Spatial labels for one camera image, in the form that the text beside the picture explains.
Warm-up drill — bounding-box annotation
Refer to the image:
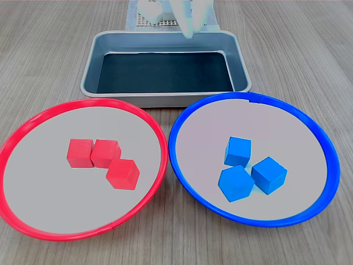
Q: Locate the blue cube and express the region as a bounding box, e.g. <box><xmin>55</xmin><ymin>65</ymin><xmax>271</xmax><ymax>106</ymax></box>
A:
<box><xmin>217</xmin><ymin>165</ymin><xmax>255</xmax><ymax>203</ymax></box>
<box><xmin>251</xmin><ymin>156</ymin><xmax>288</xmax><ymax>195</ymax></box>
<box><xmin>224</xmin><ymin>136</ymin><xmax>252</xmax><ymax>168</ymax></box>

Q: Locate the red cube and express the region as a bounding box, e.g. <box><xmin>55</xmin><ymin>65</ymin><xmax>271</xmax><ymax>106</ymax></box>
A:
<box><xmin>90</xmin><ymin>139</ymin><xmax>122</xmax><ymax>169</ymax></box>
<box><xmin>67</xmin><ymin>139</ymin><xmax>94</xmax><ymax>168</ymax></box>
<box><xmin>105</xmin><ymin>159</ymin><xmax>141</xmax><ymax>190</ymax></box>

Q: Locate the pale perforated plate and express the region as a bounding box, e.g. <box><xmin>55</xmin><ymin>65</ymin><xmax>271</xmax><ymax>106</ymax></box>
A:
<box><xmin>137</xmin><ymin>10</ymin><xmax>208</xmax><ymax>28</ymax></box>

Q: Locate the black mat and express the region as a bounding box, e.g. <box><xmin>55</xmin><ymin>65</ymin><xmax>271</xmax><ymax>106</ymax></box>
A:
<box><xmin>96</xmin><ymin>51</ymin><xmax>235</xmax><ymax>94</ymax></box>

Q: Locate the steel tray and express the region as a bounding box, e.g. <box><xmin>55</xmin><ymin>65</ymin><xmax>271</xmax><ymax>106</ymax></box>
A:
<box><xmin>80</xmin><ymin>30</ymin><xmax>253</xmax><ymax>108</ymax></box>

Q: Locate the blue-rimmed white plate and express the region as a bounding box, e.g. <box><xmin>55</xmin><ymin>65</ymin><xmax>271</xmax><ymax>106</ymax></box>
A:
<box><xmin>168</xmin><ymin>92</ymin><xmax>340</xmax><ymax>229</ymax></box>

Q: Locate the red-rimmed white plate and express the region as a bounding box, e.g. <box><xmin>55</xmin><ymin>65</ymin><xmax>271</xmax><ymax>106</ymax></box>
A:
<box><xmin>0</xmin><ymin>98</ymin><xmax>169</xmax><ymax>242</ymax></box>

